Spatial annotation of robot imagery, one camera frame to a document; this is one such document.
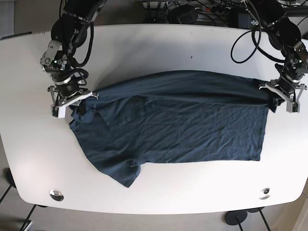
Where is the right silver table grommet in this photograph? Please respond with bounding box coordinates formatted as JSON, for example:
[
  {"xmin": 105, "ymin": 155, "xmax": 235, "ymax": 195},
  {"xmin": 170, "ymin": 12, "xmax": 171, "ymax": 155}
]
[{"xmin": 258, "ymin": 188, "xmax": 271, "ymax": 200}]

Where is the black table leg left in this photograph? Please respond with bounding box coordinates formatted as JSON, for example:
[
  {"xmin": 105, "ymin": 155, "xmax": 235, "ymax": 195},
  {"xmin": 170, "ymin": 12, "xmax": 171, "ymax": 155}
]
[{"xmin": 0, "ymin": 168, "xmax": 16, "ymax": 203}]

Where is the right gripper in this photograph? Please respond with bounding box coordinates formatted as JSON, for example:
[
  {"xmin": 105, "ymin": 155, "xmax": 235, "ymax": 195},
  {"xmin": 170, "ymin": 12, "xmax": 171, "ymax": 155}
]
[{"xmin": 47, "ymin": 84, "xmax": 99, "ymax": 116}]

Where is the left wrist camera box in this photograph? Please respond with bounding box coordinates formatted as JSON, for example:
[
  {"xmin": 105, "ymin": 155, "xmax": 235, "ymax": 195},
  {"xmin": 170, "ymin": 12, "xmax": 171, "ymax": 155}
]
[{"xmin": 286, "ymin": 101, "xmax": 300, "ymax": 113}]

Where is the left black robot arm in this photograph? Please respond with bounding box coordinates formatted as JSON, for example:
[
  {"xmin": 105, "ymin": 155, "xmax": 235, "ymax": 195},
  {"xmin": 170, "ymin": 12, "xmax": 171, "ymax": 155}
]
[{"xmin": 245, "ymin": 0, "xmax": 308, "ymax": 113}]

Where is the dark blue T-shirt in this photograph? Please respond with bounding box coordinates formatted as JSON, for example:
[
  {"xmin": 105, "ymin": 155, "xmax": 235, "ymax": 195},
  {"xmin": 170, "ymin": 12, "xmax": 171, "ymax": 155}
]
[{"xmin": 69, "ymin": 71, "xmax": 277, "ymax": 187}]

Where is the silver table grommet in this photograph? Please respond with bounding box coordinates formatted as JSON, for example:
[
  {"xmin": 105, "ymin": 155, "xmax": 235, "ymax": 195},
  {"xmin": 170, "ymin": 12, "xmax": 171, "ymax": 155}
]
[
  {"xmin": 258, "ymin": 188, "xmax": 271, "ymax": 200},
  {"xmin": 49, "ymin": 189, "xmax": 64, "ymax": 202}
]

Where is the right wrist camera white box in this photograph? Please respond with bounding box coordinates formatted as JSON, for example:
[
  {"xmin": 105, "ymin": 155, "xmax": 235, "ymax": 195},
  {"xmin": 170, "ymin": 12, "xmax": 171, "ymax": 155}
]
[{"xmin": 51, "ymin": 105, "xmax": 66, "ymax": 119}]

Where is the black round stand base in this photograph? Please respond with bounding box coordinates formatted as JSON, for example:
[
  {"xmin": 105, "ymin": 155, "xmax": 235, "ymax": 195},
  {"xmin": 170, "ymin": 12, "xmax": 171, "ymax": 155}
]
[{"xmin": 224, "ymin": 210, "xmax": 247, "ymax": 226}]

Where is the left silver table grommet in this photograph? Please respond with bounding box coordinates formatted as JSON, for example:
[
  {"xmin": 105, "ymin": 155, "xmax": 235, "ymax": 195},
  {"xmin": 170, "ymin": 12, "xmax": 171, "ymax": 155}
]
[{"xmin": 49, "ymin": 189, "xmax": 64, "ymax": 202}]

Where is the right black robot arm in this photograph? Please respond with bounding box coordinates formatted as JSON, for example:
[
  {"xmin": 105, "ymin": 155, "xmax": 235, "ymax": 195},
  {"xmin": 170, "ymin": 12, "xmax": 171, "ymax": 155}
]
[{"xmin": 40, "ymin": 0, "xmax": 106, "ymax": 118}]

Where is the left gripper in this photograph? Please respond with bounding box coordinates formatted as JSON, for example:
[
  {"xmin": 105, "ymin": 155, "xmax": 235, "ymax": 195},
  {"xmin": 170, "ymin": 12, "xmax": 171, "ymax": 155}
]
[{"xmin": 258, "ymin": 79, "xmax": 307, "ymax": 113}]

